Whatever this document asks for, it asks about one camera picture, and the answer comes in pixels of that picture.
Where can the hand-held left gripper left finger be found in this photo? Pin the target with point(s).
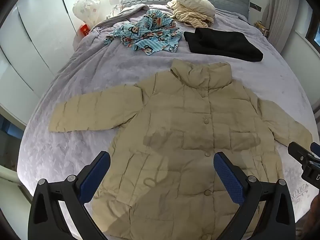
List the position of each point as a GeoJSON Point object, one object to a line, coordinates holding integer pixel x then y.
{"type": "Point", "coordinates": [96, 177]}

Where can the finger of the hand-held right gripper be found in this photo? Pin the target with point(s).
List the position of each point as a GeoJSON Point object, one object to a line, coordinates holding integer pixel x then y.
{"type": "Point", "coordinates": [316, 147]}
{"type": "Point", "coordinates": [298, 153]}

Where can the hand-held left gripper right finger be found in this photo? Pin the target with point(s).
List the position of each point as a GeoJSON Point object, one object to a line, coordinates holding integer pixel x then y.
{"type": "Point", "coordinates": [230, 177]}

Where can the beige puffer jacket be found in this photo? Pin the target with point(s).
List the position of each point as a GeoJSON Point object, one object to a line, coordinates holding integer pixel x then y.
{"type": "Point", "coordinates": [175, 130]}

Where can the person's right forearm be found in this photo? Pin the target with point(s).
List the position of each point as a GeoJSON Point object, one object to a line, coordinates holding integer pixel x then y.
{"type": "Point", "coordinates": [315, 217]}

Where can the lavender fleece bed blanket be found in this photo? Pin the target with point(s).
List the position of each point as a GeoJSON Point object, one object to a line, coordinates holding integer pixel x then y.
{"type": "Point", "coordinates": [87, 75]}

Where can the dark-framed window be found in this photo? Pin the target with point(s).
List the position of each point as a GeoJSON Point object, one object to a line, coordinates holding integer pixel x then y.
{"type": "Point", "coordinates": [313, 32]}

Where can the bedside boxes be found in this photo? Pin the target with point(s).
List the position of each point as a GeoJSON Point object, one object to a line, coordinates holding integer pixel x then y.
{"type": "Point", "coordinates": [262, 28]}

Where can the black folded garment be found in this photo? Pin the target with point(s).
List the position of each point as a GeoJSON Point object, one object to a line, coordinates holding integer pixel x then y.
{"type": "Point", "coordinates": [220, 45]}

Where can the beige curtain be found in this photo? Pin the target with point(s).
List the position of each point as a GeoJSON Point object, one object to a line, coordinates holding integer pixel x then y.
{"type": "Point", "coordinates": [280, 17]}

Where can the red gift box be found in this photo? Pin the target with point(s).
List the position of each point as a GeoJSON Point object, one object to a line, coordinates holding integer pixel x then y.
{"type": "Point", "coordinates": [84, 29]}

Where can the blue monkey-print cloth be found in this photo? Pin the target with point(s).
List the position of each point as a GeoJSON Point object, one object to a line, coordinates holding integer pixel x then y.
{"type": "Point", "coordinates": [150, 37]}

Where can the white wardrobe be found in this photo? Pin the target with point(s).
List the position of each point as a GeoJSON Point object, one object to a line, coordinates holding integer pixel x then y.
{"type": "Point", "coordinates": [32, 30]}

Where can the grey quilt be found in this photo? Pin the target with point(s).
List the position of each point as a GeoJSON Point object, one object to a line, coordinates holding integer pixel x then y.
{"type": "Point", "coordinates": [125, 13]}

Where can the cream striped fleece blanket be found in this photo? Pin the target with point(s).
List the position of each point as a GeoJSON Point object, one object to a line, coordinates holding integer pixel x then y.
{"type": "Point", "coordinates": [185, 16]}

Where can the white floral balloon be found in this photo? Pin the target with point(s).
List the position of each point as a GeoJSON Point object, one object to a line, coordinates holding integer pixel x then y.
{"type": "Point", "coordinates": [86, 7]}

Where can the cream round pleated pillow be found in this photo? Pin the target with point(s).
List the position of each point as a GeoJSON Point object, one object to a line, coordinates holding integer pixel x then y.
{"type": "Point", "coordinates": [195, 2]}

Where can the dark wall switch panel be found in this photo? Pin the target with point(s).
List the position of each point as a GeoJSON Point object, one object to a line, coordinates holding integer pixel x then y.
{"type": "Point", "coordinates": [256, 6]}

